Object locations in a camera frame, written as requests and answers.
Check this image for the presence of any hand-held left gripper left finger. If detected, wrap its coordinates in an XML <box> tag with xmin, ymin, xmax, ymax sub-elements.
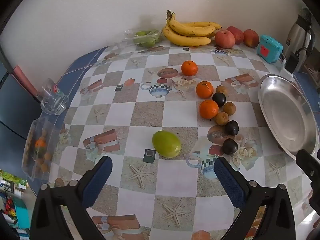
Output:
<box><xmin>29</xmin><ymin>156</ymin><xmax>113</xmax><ymax>240</ymax></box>

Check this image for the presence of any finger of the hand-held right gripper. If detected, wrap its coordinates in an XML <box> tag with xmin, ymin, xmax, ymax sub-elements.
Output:
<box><xmin>296</xmin><ymin>149</ymin><xmax>320</xmax><ymax>188</ymax></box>
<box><xmin>309</xmin><ymin>181</ymin><xmax>320</xmax><ymax>214</ymax></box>

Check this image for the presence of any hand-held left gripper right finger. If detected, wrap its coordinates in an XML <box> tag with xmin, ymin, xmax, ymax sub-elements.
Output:
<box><xmin>214</xmin><ymin>156</ymin><xmax>297</xmax><ymax>240</ymax></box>

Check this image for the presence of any dark purple plum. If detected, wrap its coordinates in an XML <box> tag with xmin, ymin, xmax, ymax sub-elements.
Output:
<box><xmin>224</xmin><ymin>120</ymin><xmax>239</xmax><ymax>136</ymax></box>
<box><xmin>212</xmin><ymin>93</ymin><xmax>227</xmax><ymax>107</ymax></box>
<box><xmin>222</xmin><ymin>138</ymin><xmax>238</xmax><ymax>155</ymax></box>

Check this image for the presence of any large steel bowl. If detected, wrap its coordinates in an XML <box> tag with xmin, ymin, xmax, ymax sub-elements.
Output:
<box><xmin>257</xmin><ymin>74</ymin><xmax>318</xmax><ymax>159</ymax></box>

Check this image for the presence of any green mango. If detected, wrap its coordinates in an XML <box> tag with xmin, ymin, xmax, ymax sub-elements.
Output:
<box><xmin>152</xmin><ymin>130</ymin><xmax>182</xmax><ymax>158</ymax></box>

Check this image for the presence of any orange mandarin with stem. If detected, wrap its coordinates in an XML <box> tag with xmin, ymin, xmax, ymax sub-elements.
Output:
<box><xmin>196</xmin><ymin>81</ymin><xmax>214</xmax><ymax>99</ymax></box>

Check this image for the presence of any clear plastic container left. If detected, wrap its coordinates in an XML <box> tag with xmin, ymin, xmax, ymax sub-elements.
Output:
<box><xmin>21</xmin><ymin>119</ymin><xmax>67</xmax><ymax>180</ymax></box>

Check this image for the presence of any clear glass mug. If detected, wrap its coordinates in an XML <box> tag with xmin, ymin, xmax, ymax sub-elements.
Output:
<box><xmin>37</xmin><ymin>77</ymin><xmax>70</xmax><ymax>116</ymax></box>

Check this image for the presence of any black power adapter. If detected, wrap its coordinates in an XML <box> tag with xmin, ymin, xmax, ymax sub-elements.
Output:
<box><xmin>285</xmin><ymin>52</ymin><xmax>300</xmax><ymax>74</ymax></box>

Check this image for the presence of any teal plastic box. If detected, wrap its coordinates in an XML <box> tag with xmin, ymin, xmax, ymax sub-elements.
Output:
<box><xmin>257</xmin><ymin>34</ymin><xmax>284</xmax><ymax>63</ymax></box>

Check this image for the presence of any steel thermos jug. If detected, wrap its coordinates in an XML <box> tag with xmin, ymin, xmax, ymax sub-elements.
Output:
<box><xmin>284</xmin><ymin>7</ymin><xmax>316</xmax><ymax>63</ymax></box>

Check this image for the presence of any dark red apple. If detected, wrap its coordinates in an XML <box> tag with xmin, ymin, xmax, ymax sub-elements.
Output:
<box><xmin>243</xmin><ymin>29</ymin><xmax>260</xmax><ymax>48</ymax></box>
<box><xmin>226</xmin><ymin>26</ymin><xmax>244</xmax><ymax>45</ymax></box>

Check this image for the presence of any pale red apple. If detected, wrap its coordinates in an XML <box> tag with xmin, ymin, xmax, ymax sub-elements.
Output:
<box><xmin>214</xmin><ymin>29</ymin><xmax>236</xmax><ymax>49</ymax></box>

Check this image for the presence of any yellow banana bunch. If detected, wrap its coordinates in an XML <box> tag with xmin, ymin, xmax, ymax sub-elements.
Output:
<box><xmin>162</xmin><ymin>10</ymin><xmax>222</xmax><ymax>47</ymax></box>

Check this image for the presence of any clear bag of green guavas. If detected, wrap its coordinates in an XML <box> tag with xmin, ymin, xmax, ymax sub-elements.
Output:
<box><xmin>115</xmin><ymin>29</ymin><xmax>163</xmax><ymax>49</ymax></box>

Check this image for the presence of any black power cable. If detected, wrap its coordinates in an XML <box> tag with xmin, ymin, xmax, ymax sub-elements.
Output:
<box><xmin>295</xmin><ymin>27</ymin><xmax>316</xmax><ymax>63</ymax></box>

